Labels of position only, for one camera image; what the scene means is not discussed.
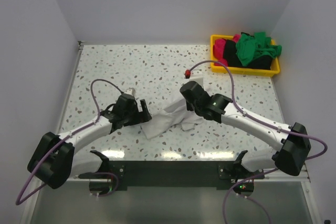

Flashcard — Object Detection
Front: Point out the white t shirt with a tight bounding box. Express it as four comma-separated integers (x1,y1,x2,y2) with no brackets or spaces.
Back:
141,88,204,140

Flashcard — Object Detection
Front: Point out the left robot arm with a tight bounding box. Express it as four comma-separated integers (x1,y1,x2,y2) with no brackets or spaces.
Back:
27,93,152,189

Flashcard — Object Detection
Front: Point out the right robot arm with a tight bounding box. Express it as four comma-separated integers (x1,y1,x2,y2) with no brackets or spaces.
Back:
180,81,311,176

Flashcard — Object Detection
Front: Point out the black t shirt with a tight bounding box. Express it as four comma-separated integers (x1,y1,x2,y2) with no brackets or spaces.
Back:
223,40,273,70

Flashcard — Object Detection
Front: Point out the pink t shirt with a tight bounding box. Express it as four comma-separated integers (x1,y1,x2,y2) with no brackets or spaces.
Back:
213,34,242,67

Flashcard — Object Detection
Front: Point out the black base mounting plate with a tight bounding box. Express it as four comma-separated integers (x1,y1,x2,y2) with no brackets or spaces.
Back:
78,159,266,192

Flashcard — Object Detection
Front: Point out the green t shirt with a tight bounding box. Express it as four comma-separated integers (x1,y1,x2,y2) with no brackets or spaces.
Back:
236,31,282,59

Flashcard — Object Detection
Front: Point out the yellow plastic bin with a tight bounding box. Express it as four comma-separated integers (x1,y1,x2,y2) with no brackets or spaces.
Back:
210,34,280,77

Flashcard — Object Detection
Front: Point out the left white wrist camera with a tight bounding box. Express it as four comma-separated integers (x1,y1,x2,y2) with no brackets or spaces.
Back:
124,88,136,97

